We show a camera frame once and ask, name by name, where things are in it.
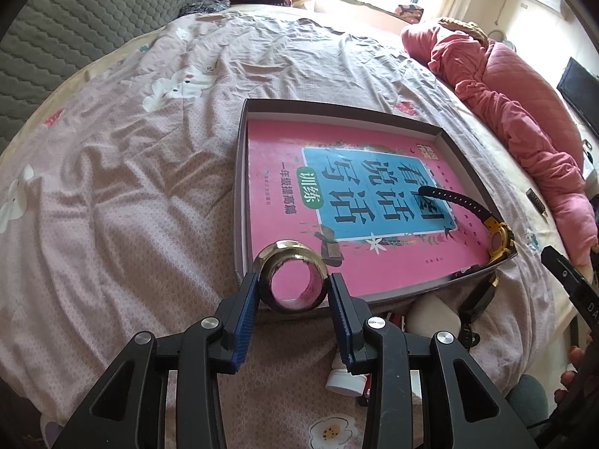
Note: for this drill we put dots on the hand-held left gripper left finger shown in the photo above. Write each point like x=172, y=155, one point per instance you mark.
x=248, y=318

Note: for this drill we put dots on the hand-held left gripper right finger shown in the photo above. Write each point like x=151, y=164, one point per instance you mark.
x=340, y=318

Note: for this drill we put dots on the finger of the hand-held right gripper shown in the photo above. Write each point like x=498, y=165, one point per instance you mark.
x=559, y=266

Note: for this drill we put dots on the red black cylinder can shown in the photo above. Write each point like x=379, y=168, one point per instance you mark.
x=395, y=320

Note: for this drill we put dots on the white plastic jar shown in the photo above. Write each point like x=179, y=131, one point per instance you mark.
x=344, y=379

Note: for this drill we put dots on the grey cardboard tray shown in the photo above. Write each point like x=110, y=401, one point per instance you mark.
x=241, y=196

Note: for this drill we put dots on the person's right hand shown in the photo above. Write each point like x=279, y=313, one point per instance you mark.
x=568, y=379

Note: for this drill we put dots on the black and yellow wristwatch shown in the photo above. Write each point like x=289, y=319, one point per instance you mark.
x=498, y=238

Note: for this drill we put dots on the small black flat object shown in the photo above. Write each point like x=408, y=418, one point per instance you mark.
x=537, y=201

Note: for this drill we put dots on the white rounded object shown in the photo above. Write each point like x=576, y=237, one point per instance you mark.
x=435, y=315

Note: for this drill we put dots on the grey-green round stool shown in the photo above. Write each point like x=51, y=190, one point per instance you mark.
x=526, y=400

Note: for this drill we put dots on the pink and blue book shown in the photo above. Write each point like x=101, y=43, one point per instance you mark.
x=281, y=206

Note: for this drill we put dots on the printed pink bed sheet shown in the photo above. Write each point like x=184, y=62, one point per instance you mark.
x=140, y=196

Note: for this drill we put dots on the pink quilt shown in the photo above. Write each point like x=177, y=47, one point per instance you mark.
x=514, y=103

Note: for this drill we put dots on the black television screen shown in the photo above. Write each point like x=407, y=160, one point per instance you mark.
x=580, y=89

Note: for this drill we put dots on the tan knitted cloth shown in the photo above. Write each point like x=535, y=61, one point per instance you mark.
x=461, y=25

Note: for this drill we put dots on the floral box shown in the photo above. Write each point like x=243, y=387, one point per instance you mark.
x=412, y=11

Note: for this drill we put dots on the dark patterned cloth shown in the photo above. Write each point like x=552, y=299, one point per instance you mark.
x=203, y=8

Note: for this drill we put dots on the grey quilted headboard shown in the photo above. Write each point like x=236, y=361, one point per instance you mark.
x=70, y=18

